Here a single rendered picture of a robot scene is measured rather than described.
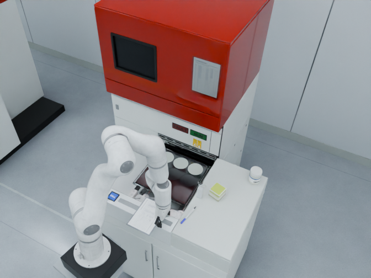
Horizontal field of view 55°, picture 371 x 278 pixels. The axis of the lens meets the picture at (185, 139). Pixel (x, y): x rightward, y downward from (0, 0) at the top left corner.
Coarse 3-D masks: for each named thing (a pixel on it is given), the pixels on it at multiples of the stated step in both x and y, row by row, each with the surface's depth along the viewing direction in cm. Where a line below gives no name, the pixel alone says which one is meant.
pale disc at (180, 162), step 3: (177, 159) 239; (180, 159) 240; (183, 159) 240; (186, 159) 240; (174, 162) 238; (177, 162) 238; (180, 162) 238; (183, 162) 238; (186, 162) 238; (174, 165) 236; (177, 165) 236; (180, 165) 236; (183, 165) 236; (186, 165) 236; (180, 168) 234; (183, 168) 234
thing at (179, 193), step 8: (192, 160) 240; (168, 168) 234; (176, 168) 234; (184, 168) 234; (144, 176) 229; (168, 176) 229; (176, 176) 229; (184, 176) 230; (192, 176) 230; (200, 176) 230; (144, 184) 224; (176, 184) 225; (184, 184) 225; (192, 184) 225; (176, 192) 220; (184, 192) 221; (176, 200) 216; (184, 200) 216
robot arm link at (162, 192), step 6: (168, 180) 178; (156, 186) 175; (162, 186) 174; (168, 186) 175; (156, 192) 176; (162, 192) 174; (168, 192) 176; (156, 198) 179; (162, 198) 177; (168, 198) 179; (162, 204) 181; (168, 204) 183
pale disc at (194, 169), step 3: (189, 165) 236; (192, 165) 236; (195, 165) 236; (198, 165) 236; (201, 165) 236; (189, 168) 234; (192, 168) 234; (195, 168) 234; (198, 168) 235; (201, 168) 235; (189, 171) 233; (192, 171) 233; (195, 171) 233; (198, 171) 233; (201, 171) 233; (195, 174) 231; (198, 174) 231
